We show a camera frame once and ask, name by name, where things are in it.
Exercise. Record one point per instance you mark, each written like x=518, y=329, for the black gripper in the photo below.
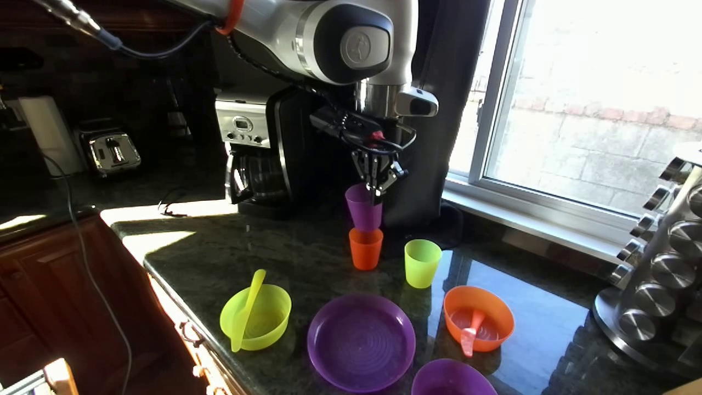
x=365, y=134

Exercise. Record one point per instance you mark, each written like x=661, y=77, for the purple plastic cup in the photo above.
x=362, y=210

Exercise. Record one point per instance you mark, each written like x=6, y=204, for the green plastic cup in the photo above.
x=423, y=264

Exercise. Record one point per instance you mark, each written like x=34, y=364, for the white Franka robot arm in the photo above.
x=322, y=35

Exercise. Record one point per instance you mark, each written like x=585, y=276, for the orange plastic cup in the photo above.
x=365, y=250

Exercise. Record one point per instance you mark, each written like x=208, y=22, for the stainless steel coffee maker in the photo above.
x=254, y=146

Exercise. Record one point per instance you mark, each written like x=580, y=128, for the dark curtain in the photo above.
x=452, y=67

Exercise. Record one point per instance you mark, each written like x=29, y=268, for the purple plastic plate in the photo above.
x=361, y=343

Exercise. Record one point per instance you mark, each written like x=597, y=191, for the green plastic bowl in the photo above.
x=272, y=319

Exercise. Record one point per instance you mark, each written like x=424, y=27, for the orange plastic bowl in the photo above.
x=493, y=309

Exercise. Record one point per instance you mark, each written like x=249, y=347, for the green plastic spoon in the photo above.
x=249, y=307

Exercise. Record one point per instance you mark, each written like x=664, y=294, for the orange plastic spoon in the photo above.
x=472, y=338

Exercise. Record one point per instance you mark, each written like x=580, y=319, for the purple plastic bowl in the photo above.
x=452, y=377

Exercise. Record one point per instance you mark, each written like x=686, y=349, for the silver toaster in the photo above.
x=111, y=151

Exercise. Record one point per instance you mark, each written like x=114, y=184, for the metal spice rack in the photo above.
x=659, y=285

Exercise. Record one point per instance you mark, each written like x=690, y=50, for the white paper towel roll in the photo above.
x=46, y=134

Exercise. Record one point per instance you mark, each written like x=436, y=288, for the brown wooden cabinet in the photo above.
x=52, y=299

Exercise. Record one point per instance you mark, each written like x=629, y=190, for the window with white frame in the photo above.
x=593, y=102

